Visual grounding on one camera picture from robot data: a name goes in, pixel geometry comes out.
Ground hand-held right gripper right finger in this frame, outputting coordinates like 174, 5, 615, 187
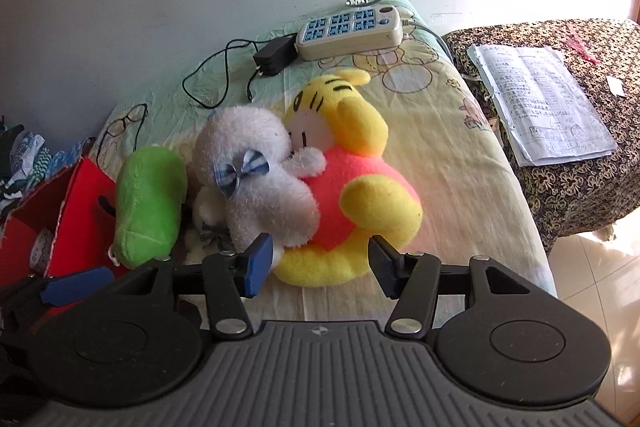
367, 236, 553, 340

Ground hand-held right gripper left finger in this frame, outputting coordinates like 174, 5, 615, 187
97, 232, 275, 342

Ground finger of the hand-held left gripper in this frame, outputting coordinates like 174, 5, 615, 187
0, 266, 115, 323

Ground white plush with plaid bow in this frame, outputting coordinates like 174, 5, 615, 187
192, 106, 328, 255

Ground red cardboard box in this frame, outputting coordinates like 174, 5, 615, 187
0, 156, 132, 294

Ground yellow tiger plush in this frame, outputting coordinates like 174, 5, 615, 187
272, 68, 425, 289

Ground green plush toy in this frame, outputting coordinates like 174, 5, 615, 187
107, 146, 190, 270

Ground cartoon printed bedsheet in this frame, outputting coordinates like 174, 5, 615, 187
90, 0, 558, 323

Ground blue floral towel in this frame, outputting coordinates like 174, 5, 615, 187
30, 139, 96, 192

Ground pile of folded clothes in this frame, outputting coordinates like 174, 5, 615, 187
0, 117, 41, 212

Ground black eyeglasses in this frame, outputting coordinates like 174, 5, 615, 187
95, 103, 149, 158

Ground black power adapter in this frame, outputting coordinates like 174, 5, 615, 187
181, 34, 299, 110

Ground stack of printed papers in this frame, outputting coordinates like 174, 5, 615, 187
467, 44, 618, 168

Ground beige power strip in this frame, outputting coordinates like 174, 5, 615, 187
296, 5, 481, 80

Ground pink plastic object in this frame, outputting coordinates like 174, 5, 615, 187
562, 24, 598, 65

